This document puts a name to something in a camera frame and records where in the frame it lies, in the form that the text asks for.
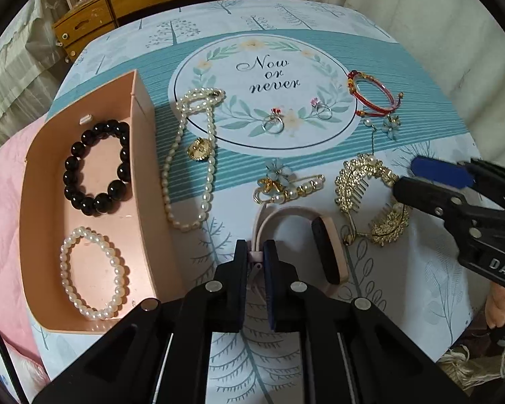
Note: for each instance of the lace-covered piano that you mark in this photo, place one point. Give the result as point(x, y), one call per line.
point(32, 67)

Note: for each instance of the silver ring red stone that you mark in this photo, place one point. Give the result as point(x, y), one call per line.
point(273, 123)

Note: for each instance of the white floral curtain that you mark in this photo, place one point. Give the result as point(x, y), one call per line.
point(462, 47)

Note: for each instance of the pink plastic tray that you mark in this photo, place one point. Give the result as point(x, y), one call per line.
point(137, 228)

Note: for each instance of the gold round pendant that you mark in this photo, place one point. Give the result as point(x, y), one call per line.
point(200, 150)

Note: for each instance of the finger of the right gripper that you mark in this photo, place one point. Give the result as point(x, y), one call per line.
point(446, 173)
point(458, 216)

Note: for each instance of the person's right hand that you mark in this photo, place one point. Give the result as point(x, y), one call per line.
point(495, 306)

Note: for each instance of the tree-print tablecloth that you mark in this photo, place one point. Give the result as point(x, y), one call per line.
point(269, 54)

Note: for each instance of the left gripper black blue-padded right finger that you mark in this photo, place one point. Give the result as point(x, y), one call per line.
point(350, 352)

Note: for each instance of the blue flower drop earring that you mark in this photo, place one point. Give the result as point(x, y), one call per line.
point(390, 127)

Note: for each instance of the gold leaf hair comb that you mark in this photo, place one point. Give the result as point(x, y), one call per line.
point(350, 187)

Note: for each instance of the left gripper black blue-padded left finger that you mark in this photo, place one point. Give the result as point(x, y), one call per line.
point(159, 352)

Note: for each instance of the pink bed blanket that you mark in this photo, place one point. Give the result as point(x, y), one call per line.
point(15, 326)

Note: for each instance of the silver ring pink stone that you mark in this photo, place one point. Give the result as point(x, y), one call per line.
point(321, 110)

